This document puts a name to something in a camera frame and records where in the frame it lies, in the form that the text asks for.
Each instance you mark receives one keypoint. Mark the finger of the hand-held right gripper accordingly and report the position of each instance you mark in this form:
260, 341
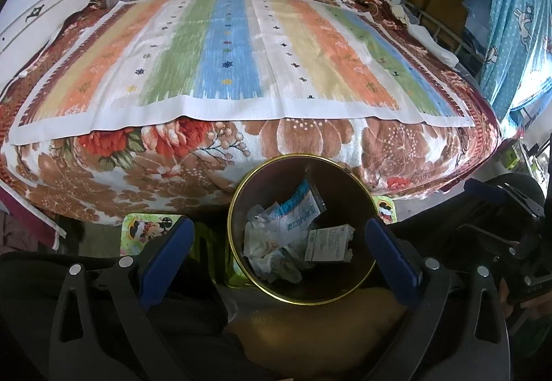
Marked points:
481, 190
487, 241

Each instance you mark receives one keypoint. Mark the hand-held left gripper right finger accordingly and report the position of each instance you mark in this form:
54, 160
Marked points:
392, 260

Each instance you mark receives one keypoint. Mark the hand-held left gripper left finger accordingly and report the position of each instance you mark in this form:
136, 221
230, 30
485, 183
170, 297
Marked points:
166, 260

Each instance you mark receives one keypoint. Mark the white cardboard medicine box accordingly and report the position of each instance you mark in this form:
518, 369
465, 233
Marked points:
327, 243

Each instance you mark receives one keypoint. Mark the dark metal bin gold rim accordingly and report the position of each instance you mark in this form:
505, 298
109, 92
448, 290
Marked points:
345, 200

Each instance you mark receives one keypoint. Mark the white printed plastic bag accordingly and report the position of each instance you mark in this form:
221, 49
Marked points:
263, 247

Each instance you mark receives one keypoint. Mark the clear package with blue band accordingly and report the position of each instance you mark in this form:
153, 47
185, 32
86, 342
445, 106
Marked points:
299, 208

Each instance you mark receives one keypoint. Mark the green cartoon print stool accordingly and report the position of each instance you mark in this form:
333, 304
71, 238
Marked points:
142, 230

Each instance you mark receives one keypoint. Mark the brown floral blanket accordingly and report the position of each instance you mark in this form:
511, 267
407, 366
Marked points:
302, 139

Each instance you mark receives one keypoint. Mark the white folded cloth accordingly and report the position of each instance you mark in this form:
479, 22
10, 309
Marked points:
431, 44

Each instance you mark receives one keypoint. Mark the blue printed cloth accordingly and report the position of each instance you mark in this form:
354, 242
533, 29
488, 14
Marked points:
513, 18

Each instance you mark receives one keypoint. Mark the striped woven mat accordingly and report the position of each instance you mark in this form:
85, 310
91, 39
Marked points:
224, 53

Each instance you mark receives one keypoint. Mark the white headboard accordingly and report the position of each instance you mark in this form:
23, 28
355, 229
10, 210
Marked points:
47, 5

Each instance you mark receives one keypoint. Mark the metal bed rail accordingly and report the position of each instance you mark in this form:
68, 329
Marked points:
453, 40

